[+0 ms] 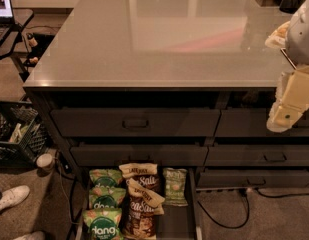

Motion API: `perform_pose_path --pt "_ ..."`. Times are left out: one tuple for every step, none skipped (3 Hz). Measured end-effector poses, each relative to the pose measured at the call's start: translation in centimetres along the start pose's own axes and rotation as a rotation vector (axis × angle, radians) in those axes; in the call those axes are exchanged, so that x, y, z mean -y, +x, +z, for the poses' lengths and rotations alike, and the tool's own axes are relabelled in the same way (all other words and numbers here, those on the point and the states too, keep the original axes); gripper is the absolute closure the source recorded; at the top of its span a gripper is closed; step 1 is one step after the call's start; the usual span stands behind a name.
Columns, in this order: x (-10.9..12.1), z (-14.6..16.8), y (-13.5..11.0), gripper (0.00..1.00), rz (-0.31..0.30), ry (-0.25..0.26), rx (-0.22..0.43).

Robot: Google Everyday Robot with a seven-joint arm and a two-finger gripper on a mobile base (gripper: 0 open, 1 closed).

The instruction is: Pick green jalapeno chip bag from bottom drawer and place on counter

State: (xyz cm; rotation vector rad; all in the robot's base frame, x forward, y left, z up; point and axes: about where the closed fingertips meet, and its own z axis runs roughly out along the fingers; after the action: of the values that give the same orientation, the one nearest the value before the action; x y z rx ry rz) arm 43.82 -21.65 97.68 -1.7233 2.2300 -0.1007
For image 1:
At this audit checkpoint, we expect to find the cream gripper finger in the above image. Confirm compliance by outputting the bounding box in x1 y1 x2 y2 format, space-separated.
265 21 290 49

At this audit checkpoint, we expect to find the green jalapeno chip bag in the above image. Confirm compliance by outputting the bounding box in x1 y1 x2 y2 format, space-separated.
163 168 188 206

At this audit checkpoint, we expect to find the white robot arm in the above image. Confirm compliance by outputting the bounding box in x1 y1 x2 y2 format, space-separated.
265 0 309 132

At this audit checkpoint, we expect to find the top right drawer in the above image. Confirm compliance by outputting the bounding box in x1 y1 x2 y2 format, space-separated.
215 109 309 137

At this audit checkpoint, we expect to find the middle right drawer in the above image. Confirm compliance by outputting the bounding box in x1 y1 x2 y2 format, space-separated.
205 145 309 167

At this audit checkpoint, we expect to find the dark grey drawer cabinet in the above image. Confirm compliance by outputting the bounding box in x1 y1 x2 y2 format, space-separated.
25 0 309 190

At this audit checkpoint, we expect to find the brown sea salt bag back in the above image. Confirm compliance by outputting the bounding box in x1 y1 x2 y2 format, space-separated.
119 163 160 192

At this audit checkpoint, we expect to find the brown sea salt bag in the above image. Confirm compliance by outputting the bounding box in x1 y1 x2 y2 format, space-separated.
123 179 165 240
119 163 160 192

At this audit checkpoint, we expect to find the open bottom left drawer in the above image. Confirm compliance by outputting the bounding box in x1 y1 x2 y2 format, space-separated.
75 165 202 240

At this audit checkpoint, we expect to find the brown sea salt bag front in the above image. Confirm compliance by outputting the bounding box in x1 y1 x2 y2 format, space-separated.
123 179 165 240

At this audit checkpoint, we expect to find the green dang bag back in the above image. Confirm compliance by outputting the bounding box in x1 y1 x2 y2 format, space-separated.
89 169 123 187

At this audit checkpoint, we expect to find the green dang bag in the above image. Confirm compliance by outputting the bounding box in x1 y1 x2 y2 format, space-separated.
89 186 126 209
89 169 123 187
83 208 123 240

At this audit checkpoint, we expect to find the green dang bag middle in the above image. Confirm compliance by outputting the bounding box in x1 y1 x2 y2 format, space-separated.
89 186 126 209

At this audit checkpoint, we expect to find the middle left drawer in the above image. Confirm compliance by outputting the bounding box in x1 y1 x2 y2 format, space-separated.
71 145 208 166

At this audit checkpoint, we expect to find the top left drawer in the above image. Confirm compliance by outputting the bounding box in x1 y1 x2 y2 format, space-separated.
50 108 220 137

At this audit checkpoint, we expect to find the green dang bag front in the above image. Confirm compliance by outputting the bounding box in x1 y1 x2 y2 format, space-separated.
83 208 123 240

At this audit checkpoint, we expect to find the black white fiducial marker board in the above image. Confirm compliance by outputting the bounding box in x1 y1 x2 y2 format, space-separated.
280 48 297 70

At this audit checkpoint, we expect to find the white paper cup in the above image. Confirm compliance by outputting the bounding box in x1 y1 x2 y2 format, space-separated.
36 153 55 172

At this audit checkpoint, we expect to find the black plastic milk crate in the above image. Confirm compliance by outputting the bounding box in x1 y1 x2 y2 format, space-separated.
0 101 50 167

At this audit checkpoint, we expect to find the black floor cable right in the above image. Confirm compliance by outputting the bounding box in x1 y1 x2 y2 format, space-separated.
196 187 309 230

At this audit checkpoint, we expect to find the black floor cable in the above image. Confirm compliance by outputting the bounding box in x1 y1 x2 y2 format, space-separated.
196 187 309 230
55 150 82 240

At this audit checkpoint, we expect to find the black floor cable left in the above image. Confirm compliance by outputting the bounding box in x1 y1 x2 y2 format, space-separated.
55 150 82 240

